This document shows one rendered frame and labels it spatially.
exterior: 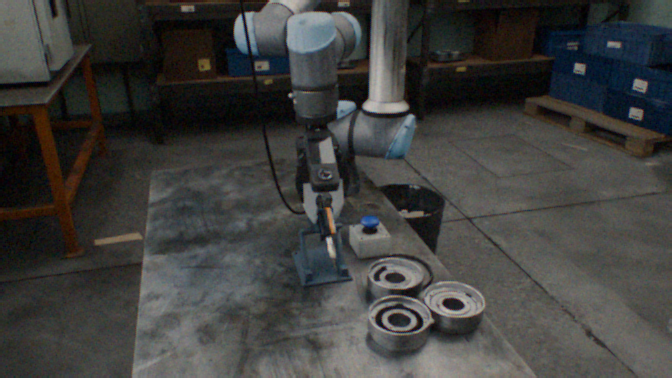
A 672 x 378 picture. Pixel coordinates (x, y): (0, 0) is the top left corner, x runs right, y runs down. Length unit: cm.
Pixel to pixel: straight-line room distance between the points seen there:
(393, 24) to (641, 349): 164
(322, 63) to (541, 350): 166
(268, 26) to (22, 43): 203
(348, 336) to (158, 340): 32
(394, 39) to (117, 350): 158
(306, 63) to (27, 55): 218
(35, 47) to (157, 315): 204
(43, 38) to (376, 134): 193
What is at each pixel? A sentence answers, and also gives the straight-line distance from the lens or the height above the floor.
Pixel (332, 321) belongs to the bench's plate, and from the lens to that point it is 99.
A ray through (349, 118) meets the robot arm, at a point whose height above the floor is 101.
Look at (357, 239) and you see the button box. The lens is 114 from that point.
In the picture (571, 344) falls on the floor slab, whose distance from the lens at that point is 235.
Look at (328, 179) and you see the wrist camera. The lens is 86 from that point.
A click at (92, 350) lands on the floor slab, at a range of 234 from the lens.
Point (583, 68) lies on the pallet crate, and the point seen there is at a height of 45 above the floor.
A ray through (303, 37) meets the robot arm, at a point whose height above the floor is 128.
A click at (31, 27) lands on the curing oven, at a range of 290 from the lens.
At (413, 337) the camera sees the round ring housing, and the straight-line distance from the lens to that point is 91.
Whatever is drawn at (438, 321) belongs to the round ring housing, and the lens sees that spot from 96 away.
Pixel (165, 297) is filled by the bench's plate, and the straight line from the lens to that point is 109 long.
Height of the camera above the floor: 141
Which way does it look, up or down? 25 degrees down
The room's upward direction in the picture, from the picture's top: straight up
